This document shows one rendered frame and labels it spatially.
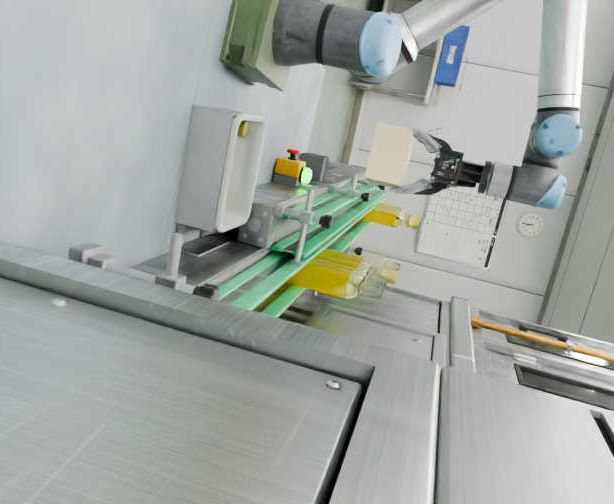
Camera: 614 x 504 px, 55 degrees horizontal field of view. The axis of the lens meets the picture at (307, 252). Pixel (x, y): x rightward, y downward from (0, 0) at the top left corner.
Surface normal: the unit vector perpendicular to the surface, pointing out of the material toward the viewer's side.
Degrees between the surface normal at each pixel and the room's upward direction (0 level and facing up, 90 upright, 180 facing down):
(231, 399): 90
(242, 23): 90
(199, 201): 90
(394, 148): 90
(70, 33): 0
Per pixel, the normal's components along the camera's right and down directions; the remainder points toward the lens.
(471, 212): -0.23, 0.18
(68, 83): 0.95, 0.25
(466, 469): 0.20, -0.95
